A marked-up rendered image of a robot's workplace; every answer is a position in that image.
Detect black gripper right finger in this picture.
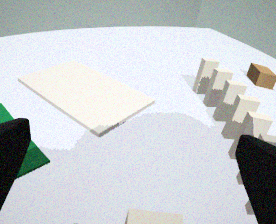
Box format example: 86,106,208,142
235,135,276,224

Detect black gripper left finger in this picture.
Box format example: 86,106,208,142
0,119,32,210

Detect brown rectangular block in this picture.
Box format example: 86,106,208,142
247,63,276,89

